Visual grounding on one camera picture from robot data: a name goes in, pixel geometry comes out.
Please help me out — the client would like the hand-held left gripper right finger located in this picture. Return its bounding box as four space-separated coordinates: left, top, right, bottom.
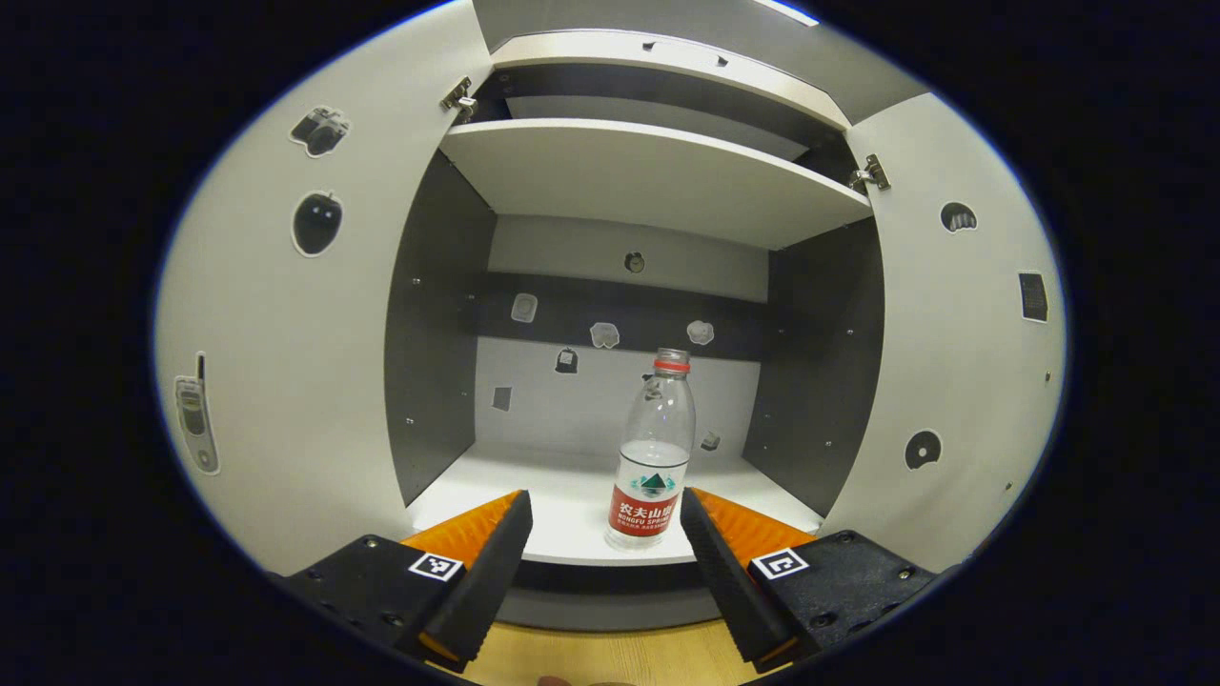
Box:
679 488 940 668

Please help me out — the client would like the clear water bottle red label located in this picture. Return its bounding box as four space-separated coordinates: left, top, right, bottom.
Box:
604 348 698 552

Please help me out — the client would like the white cabinet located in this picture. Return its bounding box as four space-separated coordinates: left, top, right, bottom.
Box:
384 29 887 635

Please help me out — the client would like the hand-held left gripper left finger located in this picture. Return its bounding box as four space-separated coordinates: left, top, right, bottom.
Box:
272 490 534 673

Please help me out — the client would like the white cabinet right door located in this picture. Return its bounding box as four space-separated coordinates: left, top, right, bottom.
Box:
822 92 1068 575

